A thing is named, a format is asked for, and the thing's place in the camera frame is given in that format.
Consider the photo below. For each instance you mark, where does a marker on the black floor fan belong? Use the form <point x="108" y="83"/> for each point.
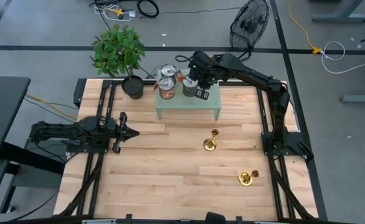
<point x="248" y="28"/>

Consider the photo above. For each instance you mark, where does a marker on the tall brass candlestick holder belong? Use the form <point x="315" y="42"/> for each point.
<point x="209" y="145"/>

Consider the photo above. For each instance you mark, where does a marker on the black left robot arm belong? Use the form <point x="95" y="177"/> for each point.
<point x="61" y="130"/>

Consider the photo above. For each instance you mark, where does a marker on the black desk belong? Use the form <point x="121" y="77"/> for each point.
<point x="2" y="109"/>

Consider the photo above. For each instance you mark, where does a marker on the silver lidded candle tin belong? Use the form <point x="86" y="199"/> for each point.
<point x="167" y="92"/>
<point x="189" y="90"/>
<point x="168" y="70"/>

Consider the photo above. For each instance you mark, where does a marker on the grey desk foot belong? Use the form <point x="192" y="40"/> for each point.
<point x="363" y="99"/>
<point x="341" y="18"/>

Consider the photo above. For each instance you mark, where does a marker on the silver aluminium bar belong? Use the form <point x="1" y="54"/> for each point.
<point x="98" y="221"/>
<point x="266" y="222"/>

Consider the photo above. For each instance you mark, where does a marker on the short brass candlestick holder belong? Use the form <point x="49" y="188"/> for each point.
<point x="245" y="178"/>

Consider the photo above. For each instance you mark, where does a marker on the green perforated metal shelf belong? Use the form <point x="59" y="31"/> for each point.
<point x="185" y="105"/>

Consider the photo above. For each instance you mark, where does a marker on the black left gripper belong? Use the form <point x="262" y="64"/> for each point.
<point x="121" y="133"/>

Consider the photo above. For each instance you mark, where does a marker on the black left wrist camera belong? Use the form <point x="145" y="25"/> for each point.
<point x="112" y="129"/>

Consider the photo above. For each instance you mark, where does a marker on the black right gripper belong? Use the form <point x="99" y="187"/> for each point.
<point x="204" y="71"/>

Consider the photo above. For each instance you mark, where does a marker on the black metal rig frame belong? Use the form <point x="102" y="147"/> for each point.
<point x="238" y="83"/>

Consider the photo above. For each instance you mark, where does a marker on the green plant in black pot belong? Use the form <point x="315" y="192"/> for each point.
<point x="117" y="49"/>

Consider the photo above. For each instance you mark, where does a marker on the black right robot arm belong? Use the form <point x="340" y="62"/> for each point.
<point x="254" y="76"/>

